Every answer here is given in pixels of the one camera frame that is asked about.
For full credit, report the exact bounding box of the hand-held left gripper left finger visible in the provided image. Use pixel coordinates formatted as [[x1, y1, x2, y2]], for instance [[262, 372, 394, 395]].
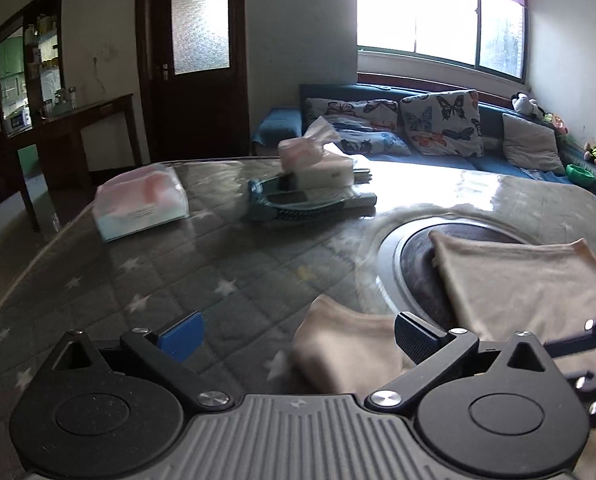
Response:
[[42, 311, 231, 415]]

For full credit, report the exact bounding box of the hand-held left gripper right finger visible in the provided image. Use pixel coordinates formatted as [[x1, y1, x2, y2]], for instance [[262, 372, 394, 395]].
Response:
[[364, 311, 560, 412]]

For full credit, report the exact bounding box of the beige garment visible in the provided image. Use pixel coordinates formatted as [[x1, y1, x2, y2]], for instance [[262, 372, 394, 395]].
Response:
[[292, 230, 596, 397]]

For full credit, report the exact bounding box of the round built-in table stove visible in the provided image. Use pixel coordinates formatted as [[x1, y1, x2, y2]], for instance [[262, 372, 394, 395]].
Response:
[[376, 216, 531, 331]]

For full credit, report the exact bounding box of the pink and white tissue pack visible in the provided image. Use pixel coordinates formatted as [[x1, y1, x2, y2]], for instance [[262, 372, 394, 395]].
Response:
[[92, 164, 190, 242]]

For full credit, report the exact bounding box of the green bowl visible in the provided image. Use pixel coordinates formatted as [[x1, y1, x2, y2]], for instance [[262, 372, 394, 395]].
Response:
[[565, 163, 596, 184]]

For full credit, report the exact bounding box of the teal tray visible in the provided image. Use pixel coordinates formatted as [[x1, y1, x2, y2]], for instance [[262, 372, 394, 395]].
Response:
[[247, 177, 379, 222]]

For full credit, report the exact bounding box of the blue sofa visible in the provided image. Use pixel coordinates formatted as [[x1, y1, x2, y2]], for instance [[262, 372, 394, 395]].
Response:
[[250, 82, 596, 211]]

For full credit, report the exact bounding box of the grey cushion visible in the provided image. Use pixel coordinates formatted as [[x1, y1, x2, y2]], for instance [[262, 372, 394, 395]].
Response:
[[501, 112, 567, 177]]

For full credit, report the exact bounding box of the flat butterfly print cushion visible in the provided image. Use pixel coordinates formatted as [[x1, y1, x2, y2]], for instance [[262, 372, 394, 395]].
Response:
[[328, 120, 413, 158]]

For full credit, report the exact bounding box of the pink plush toy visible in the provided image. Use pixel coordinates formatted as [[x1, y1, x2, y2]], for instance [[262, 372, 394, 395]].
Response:
[[543, 112, 570, 137]]

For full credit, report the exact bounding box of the square butterfly print cushion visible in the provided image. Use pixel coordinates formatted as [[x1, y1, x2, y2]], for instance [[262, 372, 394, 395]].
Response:
[[399, 90, 485, 159]]

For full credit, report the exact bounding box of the pink open tissue pack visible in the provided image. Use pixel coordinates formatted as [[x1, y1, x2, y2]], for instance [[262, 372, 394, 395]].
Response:
[[277, 116, 354, 177]]

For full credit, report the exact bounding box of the long butterfly print cushion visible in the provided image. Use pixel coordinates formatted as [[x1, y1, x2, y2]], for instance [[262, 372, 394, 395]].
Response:
[[303, 97, 400, 131]]

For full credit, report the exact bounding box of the dark wooden side table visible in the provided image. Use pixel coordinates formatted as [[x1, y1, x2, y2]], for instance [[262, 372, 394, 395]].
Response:
[[0, 93, 145, 233]]

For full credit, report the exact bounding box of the panda plush toy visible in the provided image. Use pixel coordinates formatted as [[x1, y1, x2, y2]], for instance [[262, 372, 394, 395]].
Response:
[[510, 92, 543, 117]]

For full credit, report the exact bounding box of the white microwave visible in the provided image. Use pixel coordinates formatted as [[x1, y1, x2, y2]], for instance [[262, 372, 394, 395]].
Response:
[[3, 110, 32, 134]]

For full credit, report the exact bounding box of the dark wooden door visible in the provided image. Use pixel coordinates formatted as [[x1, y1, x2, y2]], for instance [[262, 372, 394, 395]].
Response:
[[136, 0, 251, 162]]

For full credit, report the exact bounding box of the dark wooden shelf cabinet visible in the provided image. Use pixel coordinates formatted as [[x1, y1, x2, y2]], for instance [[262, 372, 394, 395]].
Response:
[[0, 0, 65, 137]]

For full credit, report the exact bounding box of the window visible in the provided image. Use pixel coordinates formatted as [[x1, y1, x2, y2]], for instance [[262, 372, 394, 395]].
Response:
[[355, 0, 530, 82]]

